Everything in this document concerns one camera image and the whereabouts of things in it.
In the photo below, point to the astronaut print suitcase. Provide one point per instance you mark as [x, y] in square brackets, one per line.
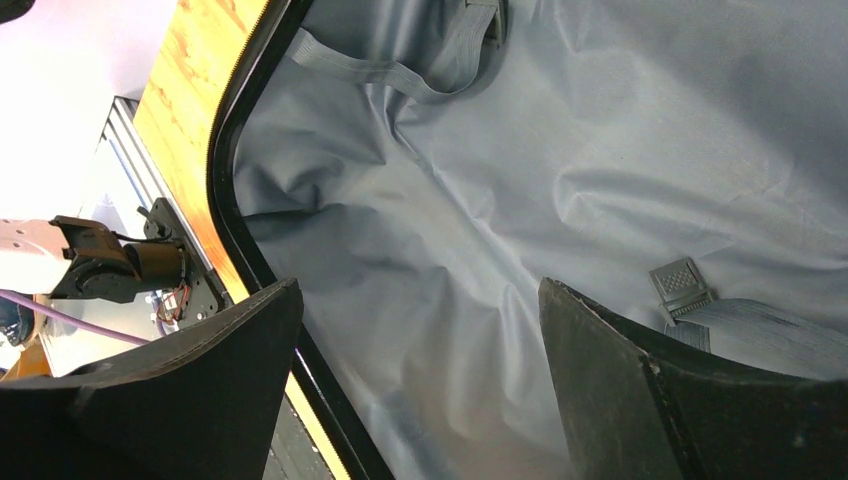
[419, 167]

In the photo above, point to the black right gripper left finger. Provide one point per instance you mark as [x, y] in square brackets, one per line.
[201, 403]

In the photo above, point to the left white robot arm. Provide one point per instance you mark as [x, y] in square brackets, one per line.
[69, 258]

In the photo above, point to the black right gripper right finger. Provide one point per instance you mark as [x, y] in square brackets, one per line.
[637, 404]

